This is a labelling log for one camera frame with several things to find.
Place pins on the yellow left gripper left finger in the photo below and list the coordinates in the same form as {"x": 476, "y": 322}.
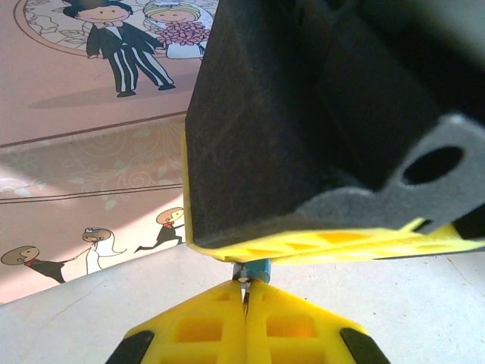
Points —
{"x": 204, "y": 330}

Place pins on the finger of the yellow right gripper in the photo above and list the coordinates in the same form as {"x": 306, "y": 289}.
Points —
{"x": 398, "y": 248}
{"x": 288, "y": 244}

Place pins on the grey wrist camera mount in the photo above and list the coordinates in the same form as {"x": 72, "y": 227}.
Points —
{"x": 435, "y": 189}

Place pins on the blue padlock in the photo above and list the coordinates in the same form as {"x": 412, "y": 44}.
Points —
{"x": 257, "y": 270}

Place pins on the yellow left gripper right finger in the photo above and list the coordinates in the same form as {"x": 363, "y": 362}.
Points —
{"x": 291, "y": 326}

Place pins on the pink cartoon wedding box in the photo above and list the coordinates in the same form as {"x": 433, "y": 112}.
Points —
{"x": 83, "y": 144}

